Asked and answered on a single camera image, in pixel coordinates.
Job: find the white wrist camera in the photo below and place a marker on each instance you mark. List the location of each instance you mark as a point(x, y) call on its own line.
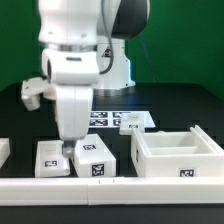
point(32, 89)

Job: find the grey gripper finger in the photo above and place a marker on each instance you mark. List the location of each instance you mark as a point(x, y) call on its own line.
point(68, 148)

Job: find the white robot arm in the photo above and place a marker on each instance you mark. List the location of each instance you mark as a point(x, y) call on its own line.
point(70, 31)

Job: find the white left barrier rail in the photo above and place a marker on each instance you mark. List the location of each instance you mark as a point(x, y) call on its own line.
point(4, 150)

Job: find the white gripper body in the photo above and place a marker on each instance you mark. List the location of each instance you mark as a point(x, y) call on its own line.
point(73, 109)

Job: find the white front barrier rail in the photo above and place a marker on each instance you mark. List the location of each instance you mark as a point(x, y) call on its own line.
point(109, 191)

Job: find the white barrier rail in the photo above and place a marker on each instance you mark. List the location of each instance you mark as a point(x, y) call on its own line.
point(109, 191)
point(4, 150)

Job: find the white tag calibration sheet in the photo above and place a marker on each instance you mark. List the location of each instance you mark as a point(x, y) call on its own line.
point(111, 119)

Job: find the white cabinet body box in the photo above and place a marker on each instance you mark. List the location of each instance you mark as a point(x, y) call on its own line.
point(176, 154)

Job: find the white cabinet block with tags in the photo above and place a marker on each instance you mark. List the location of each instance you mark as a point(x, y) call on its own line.
point(92, 158)

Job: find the white door panel with handle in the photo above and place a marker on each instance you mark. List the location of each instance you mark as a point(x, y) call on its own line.
point(130, 121)

